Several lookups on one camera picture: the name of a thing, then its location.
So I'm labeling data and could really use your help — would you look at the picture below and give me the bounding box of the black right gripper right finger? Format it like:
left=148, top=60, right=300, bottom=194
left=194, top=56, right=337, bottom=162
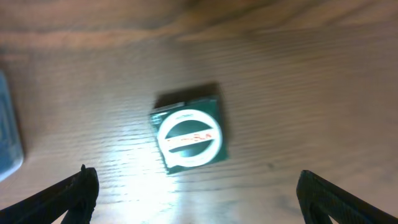
left=296, top=170, right=397, bottom=224

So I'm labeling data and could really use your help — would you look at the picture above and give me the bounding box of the clear plastic container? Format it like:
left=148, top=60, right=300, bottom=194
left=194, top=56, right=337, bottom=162
left=1, top=71, right=24, bottom=181

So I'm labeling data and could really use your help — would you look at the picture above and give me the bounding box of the green Zam-Buk box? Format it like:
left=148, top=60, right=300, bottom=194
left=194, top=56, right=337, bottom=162
left=149, top=95, right=228, bottom=174

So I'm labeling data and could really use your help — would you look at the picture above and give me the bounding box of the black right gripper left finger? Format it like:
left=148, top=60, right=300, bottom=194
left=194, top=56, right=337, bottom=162
left=1, top=165, right=99, bottom=224

